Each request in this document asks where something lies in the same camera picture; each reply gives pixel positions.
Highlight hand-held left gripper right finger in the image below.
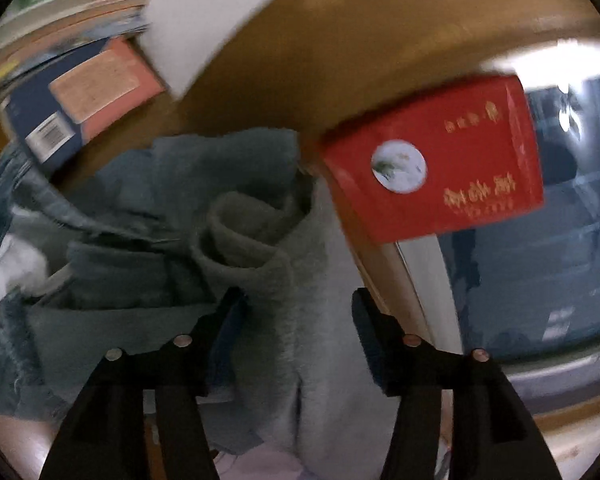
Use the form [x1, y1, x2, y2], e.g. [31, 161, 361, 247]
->
[351, 287, 563, 480]

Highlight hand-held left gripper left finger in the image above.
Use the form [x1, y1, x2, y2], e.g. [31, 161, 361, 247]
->
[39, 287, 251, 480]

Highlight grey fleece pants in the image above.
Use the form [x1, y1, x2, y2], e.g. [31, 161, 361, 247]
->
[27, 127, 406, 471]

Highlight sliding glass window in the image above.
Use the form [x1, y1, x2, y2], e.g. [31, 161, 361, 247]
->
[395, 35, 600, 411]

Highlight red cardboard box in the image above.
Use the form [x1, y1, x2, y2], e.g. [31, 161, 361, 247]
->
[320, 74, 546, 246]

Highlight blue denim jeans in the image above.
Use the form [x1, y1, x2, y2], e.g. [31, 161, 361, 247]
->
[0, 142, 191, 423]

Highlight white cloth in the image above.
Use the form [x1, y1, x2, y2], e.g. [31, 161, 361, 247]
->
[0, 235, 51, 341]

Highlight blue and orange book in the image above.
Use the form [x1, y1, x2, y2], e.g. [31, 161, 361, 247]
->
[0, 35, 171, 163]

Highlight wooden window surround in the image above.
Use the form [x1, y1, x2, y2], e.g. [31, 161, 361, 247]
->
[0, 0, 600, 461]

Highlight stack of books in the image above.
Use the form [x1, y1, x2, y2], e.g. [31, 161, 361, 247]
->
[0, 0, 161, 111]

